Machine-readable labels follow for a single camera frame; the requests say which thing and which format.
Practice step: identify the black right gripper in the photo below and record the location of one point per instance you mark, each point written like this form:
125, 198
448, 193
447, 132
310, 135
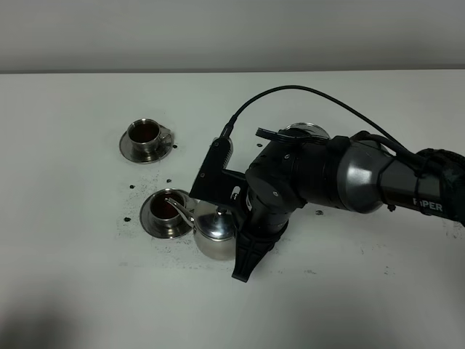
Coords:
282, 178

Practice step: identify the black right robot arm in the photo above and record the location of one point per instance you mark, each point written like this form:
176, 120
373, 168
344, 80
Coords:
358, 174

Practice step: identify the near stainless steel saucer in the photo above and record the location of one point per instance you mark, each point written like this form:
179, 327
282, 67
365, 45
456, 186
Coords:
161, 231

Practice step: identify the near stainless steel teacup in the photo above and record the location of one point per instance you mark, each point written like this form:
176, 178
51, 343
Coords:
162, 211

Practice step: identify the stainless steel teacup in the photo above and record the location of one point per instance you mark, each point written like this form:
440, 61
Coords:
147, 135
162, 211

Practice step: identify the stainless steel teapot saucer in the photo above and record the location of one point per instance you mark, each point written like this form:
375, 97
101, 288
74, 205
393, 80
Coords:
310, 129

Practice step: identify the far stainless steel teacup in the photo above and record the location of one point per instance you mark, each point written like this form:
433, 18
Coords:
147, 135

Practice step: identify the far stainless steel saucer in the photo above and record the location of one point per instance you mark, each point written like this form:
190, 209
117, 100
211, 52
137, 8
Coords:
127, 151

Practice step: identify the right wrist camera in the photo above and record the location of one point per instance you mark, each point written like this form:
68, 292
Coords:
216, 184

